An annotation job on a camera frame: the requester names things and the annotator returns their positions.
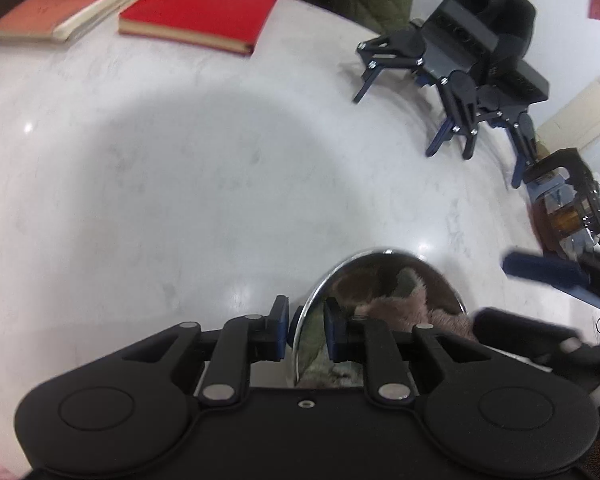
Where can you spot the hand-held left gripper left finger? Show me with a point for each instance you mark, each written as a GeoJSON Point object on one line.
{"type": "Point", "coordinates": [280, 327]}

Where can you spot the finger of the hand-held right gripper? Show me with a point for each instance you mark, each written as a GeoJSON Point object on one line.
{"type": "Point", "coordinates": [540, 270]}
{"type": "Point", "coordinates": [525, 332]}

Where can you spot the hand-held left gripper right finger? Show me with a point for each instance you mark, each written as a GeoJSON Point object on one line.
{"type": "Point", "coordinates": [332, 330]}

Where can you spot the green and pink fluffy cloth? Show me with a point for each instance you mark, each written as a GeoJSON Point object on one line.
{"type": "Point", "coordinates": [405, 310]}

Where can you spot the stainless steel bowl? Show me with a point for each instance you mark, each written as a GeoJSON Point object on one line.
{"type": "Point", "coordinates": [430, 280]}

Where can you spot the blue mat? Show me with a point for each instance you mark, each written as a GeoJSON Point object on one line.
{"type": "Point", "coordinates": [540, 220]}

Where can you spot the beige door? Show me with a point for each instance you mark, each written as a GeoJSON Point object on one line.
{"type": "Point", "coordinates": [585, 110]}

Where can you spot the idle black gripper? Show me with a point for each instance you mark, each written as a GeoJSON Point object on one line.
{"type": "Point", "coordinates": [460, 20]}
{"type": "Point", "coordinates": [495, 100]}

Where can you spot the red hardcover notebook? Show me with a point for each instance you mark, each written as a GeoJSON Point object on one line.
{"type": "Point", "coordinates": [205, 5]}

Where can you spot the salmon pink notebook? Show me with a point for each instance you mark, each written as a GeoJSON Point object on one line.
{"type": "Point", "coordinates": [40, 15]}

